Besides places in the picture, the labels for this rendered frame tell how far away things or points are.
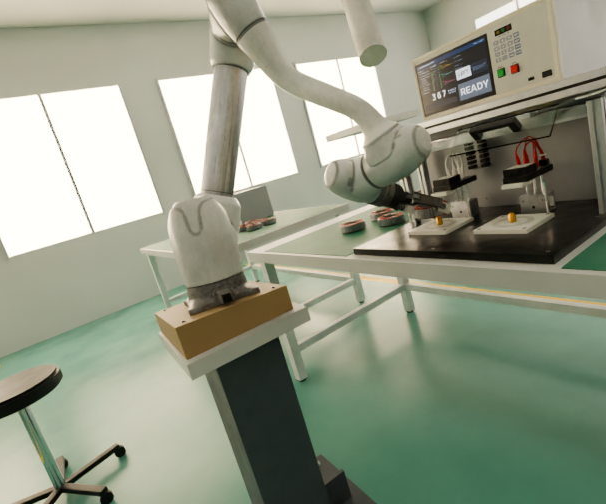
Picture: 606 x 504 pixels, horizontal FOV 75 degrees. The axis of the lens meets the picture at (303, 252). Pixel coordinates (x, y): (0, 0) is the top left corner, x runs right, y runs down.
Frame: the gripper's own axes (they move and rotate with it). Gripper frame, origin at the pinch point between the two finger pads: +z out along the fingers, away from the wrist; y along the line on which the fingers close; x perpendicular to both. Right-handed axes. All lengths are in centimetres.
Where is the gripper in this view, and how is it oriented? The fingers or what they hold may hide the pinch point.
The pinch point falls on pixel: (430, 209)
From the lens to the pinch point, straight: 134.7
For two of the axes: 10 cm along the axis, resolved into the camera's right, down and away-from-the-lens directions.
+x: 1.6, -9.8, 0.7
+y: 5.5, 0.3, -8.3
